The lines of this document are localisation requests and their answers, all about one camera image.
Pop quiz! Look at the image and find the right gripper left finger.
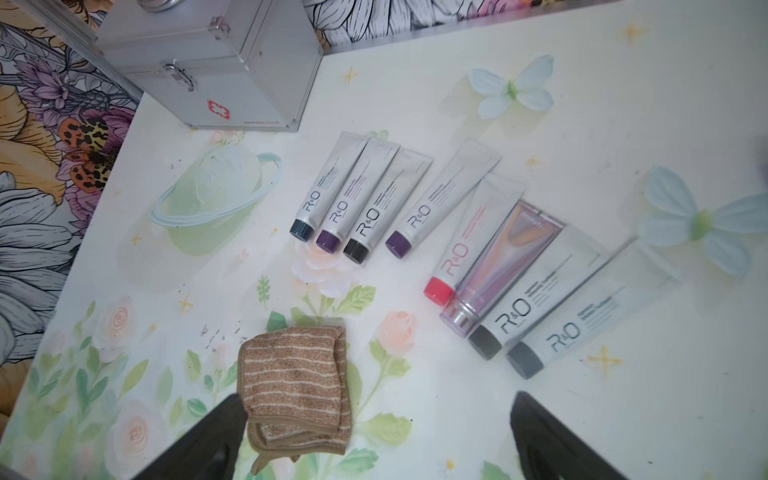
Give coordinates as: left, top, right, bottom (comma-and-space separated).
135, 394, 247, 479

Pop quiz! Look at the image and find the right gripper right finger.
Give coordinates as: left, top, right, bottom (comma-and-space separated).
510, 391, 625, 480

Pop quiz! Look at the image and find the teal cap toothpaste tube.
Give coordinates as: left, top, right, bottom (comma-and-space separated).
506, 240, 680, 379

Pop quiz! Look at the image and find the black cap toothpaste tube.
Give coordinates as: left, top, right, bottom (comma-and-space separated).
468, 226, 611, 360

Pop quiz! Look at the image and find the metallic pink toothpaste tube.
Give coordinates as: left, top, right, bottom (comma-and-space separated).
440, 200, 565, 338

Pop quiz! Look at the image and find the pink cap toothpaste tube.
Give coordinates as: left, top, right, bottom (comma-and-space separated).
423, 173, 527, 306

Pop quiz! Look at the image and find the purple cap toothpaste tube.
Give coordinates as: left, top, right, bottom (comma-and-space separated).
315, 138, 400, 254
385, 139, 502, 259

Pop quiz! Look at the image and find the dark green cap toothpaste tube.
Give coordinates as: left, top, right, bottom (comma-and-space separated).
290, 132, 369, 242

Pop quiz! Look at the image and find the silver metal first-aid case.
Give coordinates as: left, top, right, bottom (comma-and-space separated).
96, 1, 323, 132

